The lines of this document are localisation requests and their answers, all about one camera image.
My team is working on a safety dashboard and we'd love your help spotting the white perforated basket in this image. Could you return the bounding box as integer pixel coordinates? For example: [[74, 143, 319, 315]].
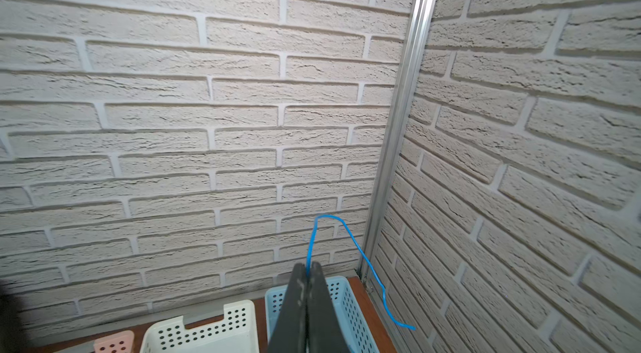
[[140, 300, 260, 353]]

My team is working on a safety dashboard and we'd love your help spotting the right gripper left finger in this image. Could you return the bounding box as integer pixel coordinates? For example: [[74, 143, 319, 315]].
[[266, 263, 307, 352]]

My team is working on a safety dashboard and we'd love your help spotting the blue perforated basket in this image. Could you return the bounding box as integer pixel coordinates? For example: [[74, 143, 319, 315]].
[[265, 276, 379, 353]]

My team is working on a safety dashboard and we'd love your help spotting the pink perforated basket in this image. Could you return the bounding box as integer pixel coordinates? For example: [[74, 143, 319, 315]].
[[93, 331, 135, 353]]

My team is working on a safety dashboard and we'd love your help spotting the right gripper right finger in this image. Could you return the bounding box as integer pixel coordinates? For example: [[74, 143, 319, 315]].
[[306, 261, 350, 353]]

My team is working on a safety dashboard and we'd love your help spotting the blue wire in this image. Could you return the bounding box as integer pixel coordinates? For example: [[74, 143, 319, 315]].
[[304, 214, 417, 331]]

